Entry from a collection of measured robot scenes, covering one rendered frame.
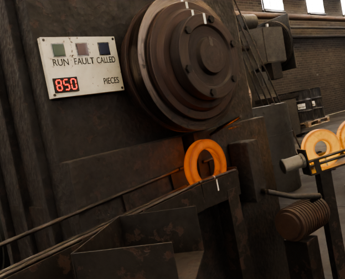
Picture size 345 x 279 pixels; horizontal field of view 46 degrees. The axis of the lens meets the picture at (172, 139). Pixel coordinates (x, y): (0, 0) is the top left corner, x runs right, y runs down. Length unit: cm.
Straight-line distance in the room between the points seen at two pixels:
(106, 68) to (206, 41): 33
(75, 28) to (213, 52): 45
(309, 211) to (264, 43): 782
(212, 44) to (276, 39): 822
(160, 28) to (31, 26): 39
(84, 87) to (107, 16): 28
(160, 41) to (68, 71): 30
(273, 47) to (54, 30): 832
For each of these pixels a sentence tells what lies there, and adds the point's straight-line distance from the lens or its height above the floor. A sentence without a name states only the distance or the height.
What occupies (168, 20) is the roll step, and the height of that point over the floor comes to 125.
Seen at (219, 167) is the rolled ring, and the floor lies 73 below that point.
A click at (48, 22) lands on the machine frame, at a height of 129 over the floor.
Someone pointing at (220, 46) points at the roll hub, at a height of 114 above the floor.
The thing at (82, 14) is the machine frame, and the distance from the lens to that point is 139.
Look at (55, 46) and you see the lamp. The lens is 128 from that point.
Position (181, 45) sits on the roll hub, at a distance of 128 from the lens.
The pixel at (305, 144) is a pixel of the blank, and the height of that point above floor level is 74.
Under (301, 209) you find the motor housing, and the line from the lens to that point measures 159.
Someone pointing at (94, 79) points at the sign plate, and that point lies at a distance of 132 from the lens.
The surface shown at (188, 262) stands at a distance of 99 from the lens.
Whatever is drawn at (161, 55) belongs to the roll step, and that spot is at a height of 113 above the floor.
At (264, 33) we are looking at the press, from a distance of 932.
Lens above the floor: 94
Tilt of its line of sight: 3 degrees down
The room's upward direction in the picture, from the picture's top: 11 degrees counter-clockwise
